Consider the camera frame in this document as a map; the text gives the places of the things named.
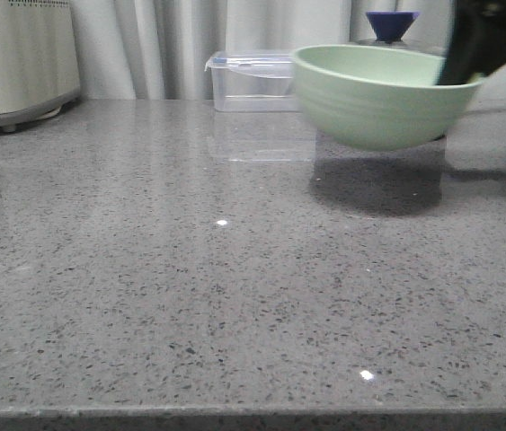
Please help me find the grey curtain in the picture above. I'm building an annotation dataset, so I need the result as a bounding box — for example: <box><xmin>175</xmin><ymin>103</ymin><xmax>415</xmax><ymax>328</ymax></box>
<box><xmin>68</xmin><ymin>0</ymin><xmax>506</xmax><ymax>101</ymax></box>

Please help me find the light green bowl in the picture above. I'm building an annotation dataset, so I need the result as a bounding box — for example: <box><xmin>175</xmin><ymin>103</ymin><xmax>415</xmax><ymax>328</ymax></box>
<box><xmin>291</xmin><ymin>44</ymin><xmax>484</xmax><ymax>151</ymax></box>

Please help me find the clear plastic food container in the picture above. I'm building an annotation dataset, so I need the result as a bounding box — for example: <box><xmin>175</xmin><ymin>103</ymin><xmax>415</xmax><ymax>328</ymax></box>
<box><xmin>205</xmin><ymin>50</ymin><xmax>298</xmax><ymax>112</ymax></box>

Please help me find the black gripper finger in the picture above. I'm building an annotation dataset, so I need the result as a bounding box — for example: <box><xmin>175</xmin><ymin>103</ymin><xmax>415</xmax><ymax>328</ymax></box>
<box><xmin>437</xmin><ymin>0</ymin><xmax>506</xmax><ymax>85</ymax></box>

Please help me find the white countertop appliance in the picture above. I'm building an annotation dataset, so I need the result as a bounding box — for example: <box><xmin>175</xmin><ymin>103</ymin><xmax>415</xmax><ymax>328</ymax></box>
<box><xmin>0</xmin><ymin>1</ymin><xmax>81</xmax><ymax>131</ymax></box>

